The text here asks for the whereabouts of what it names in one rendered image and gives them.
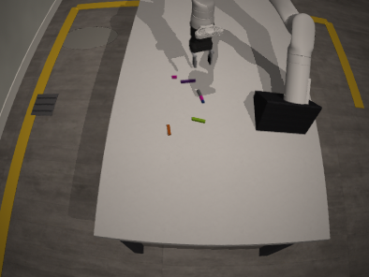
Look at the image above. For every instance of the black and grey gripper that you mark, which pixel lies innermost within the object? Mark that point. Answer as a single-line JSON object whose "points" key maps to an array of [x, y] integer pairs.
{"points": [[205, 29]]}

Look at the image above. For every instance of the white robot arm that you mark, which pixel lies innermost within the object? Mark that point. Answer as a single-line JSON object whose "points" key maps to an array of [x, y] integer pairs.
{"points": [[297, 84]]}

